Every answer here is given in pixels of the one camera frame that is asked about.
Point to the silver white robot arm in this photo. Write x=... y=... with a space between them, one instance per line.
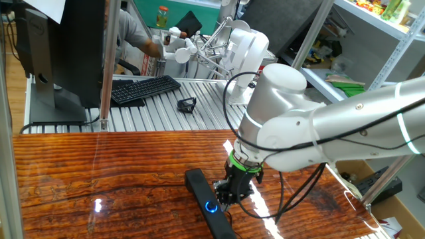
x=348 y=123

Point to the white metal shelving unit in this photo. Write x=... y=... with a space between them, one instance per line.
x=404 y=41

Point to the black power strip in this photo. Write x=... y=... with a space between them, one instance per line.
x=199 y=186

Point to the white paper sheet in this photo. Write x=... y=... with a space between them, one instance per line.
x=46 y=8

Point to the beige flat item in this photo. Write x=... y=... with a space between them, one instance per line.
x=342 y=79

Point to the yellow black tools clutter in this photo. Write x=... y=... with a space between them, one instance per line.
x=318 y=49

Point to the colourful small toys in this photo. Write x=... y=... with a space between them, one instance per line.
x=368 y=5

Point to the black folding phone stand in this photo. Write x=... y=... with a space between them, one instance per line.
x=182 y=107

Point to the white red paper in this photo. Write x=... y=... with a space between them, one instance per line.
x=388 y=224

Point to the black monitor with grey stand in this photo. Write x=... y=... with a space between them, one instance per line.
x=76 y=49

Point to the white haptic teleoperation device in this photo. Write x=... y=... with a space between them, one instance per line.
x=247 y=49

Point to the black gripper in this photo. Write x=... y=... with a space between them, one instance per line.
x=242 y=184

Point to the black electronic box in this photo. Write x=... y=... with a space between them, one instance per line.
x=365 y=187

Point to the green partition board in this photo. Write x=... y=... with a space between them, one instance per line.
x=149 y=10

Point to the dark grey foam panel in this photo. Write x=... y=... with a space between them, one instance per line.
x=282 y=20

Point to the wood-grain vinyl table mat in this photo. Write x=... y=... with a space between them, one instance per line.
x=99 y=172

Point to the red white carton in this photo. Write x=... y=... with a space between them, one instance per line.
x=145 y=64

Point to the clear plastic bag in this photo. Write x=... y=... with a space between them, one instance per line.
x=342 y=63

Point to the white grey cylindrical column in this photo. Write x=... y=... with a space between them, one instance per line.
x=227 y=10

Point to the person in grey shirt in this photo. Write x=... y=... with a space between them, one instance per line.
x=129 y=30

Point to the aluminium frame post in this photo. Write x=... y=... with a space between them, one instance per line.
x=109 y=66
x=312 y=33
x=6 y=166
x=380 y=186

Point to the person's hand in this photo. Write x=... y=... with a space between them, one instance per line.
x=167 y=40

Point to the green plastic bottle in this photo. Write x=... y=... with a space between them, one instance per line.
x=391 y=8

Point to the pale yellow plastic bottle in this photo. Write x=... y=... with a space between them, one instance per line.
x=403 y=11

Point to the brown cardboard box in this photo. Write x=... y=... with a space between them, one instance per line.
x=408 y=219

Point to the black computer keyboard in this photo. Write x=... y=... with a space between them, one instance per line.
x=142 y=89

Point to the blue-lit round volume knob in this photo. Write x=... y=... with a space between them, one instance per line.
x=211 y=206

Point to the green folded cloth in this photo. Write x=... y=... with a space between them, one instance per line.
x=348 y=89

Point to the black tablet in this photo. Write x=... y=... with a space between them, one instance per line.
x=189 y=23

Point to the glass jar with orange lid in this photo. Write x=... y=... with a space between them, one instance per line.
x=162 y=16

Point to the black office chair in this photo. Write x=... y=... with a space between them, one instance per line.
x=131 y=66

